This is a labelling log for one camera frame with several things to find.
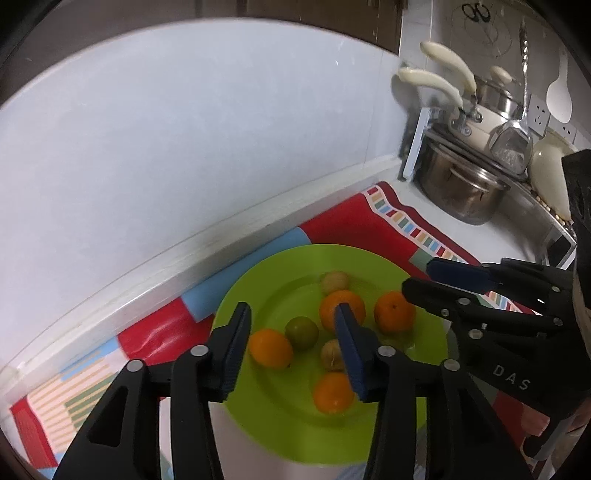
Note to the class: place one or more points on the white wall power outlet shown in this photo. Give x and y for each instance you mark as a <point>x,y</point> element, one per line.
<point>538,115</point>

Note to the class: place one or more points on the large steel pot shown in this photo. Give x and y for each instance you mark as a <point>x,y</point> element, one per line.
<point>461,194</point>

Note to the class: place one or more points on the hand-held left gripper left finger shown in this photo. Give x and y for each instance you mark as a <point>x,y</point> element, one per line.
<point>235,355</point>

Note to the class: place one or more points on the black wall scissors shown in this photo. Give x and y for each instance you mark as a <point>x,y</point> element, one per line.
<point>471,11</point>

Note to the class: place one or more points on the metal skimmer scoop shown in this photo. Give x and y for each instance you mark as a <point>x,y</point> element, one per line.
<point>510,143</point>

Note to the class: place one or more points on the small green tangerine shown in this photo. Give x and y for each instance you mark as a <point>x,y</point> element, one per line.
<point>301,330</point>

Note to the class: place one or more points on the white rice paddle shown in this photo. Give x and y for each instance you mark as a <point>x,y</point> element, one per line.
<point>558,99</point>

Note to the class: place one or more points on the small oval orange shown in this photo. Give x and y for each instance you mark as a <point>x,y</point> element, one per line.
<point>331,392</point>

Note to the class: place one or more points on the white ceramic pot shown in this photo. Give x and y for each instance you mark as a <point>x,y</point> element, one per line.
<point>547,170</point>

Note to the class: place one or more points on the colourful patchwork cloth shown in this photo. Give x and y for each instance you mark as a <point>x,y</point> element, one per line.
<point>152,337</point>

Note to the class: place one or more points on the large orange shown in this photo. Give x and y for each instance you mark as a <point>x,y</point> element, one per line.
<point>358,309</point>

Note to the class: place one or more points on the dark wooden window frame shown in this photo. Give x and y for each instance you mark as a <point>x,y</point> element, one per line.
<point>323,18</point>

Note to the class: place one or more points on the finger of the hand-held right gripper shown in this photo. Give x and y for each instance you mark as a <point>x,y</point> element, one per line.
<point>457,273</point>
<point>438,300</point>

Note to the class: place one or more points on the white metal pot rack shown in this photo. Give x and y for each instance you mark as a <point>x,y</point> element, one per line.
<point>418,138</point>

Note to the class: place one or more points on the orange with stem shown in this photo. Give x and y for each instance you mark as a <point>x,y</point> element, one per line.
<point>394,313</point>

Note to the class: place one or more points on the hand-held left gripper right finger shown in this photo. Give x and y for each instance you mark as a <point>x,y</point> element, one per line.
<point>353,360</point>

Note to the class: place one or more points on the green plate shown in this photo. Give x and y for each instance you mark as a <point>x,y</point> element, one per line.
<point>277,415</point>

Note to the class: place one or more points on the small round orange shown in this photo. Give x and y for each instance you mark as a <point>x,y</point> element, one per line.
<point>271,347</point>

